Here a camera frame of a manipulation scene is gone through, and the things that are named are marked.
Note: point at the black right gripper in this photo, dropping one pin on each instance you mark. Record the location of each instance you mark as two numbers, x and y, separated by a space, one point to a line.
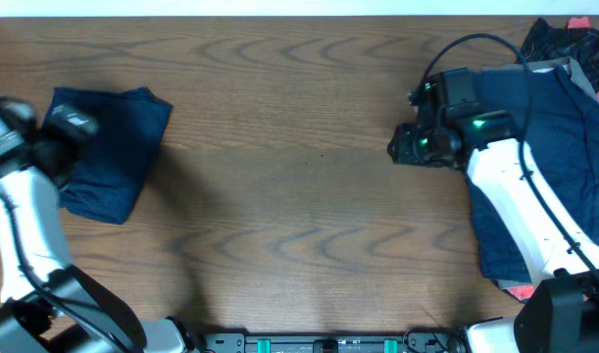
404 152

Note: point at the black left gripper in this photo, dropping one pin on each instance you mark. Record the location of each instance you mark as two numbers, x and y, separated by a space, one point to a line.
58 128

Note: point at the navy blue shorts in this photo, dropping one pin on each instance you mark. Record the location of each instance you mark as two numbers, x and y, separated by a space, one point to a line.
114 165

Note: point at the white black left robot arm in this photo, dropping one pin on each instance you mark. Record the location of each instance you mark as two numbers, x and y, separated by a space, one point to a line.
48 304

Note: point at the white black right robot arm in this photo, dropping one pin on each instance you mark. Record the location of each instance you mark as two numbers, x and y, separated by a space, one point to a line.
562 315

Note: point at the dark blue clothes pile shorts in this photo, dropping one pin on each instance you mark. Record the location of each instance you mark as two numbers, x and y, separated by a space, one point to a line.
563 134

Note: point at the black patterned garment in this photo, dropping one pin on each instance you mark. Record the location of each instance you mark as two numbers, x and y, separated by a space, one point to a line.
545 42

